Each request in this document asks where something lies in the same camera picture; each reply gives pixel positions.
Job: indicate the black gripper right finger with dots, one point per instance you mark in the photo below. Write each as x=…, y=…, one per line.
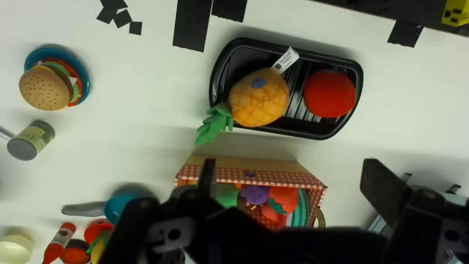
x=386, y=193

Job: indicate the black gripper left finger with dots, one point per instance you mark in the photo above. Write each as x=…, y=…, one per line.
x=207, y=178

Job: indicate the orange pineapple plushy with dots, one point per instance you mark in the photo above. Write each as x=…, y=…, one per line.
x=258, y=100

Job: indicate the red checkered cardboard box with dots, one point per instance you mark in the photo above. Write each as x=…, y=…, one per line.
x=243, y=174

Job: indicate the red tomato plushy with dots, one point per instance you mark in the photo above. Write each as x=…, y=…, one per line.
x=330, y=95

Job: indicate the green toy vegetable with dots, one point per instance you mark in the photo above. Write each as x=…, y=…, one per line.
x=227, y=196

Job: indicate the purple toy vegetable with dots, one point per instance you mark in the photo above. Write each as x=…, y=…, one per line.
x=255, y=194

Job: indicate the red toy tomato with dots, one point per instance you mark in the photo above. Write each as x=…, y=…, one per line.
x=281, y=200

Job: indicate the toy watermelon slice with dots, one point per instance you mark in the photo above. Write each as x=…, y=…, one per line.
x=303, y=210

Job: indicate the black grill pan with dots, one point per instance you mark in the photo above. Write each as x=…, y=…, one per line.
x=235, y=53

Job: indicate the yellow green toy fruit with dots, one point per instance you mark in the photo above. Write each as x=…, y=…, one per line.
x=97, y=251

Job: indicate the dark red toy fruit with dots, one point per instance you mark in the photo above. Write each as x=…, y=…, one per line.
x=73, y=256

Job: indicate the long black tape strip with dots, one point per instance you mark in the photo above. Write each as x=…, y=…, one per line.
x=191, y=24

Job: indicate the black tape patch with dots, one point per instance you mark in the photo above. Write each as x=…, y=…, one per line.
x=405, y=34

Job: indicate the red ketchup bottle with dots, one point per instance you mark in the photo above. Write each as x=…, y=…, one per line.
x=59, y=240

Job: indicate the short black tape strip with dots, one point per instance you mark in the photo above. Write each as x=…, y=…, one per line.
x=229, y=9

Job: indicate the small can with green label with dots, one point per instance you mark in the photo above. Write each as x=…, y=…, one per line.
x=31, y=140

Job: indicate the small blue plate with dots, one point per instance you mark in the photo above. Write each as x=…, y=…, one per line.
x=73, y=56

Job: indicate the small black tape bits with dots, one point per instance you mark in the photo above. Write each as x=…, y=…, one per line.
x=119, y=17

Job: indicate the toy burger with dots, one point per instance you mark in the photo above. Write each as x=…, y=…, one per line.
x=44, y=89

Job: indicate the yellow block with black marks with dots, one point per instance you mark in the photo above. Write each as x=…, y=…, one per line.
x=456, y=12

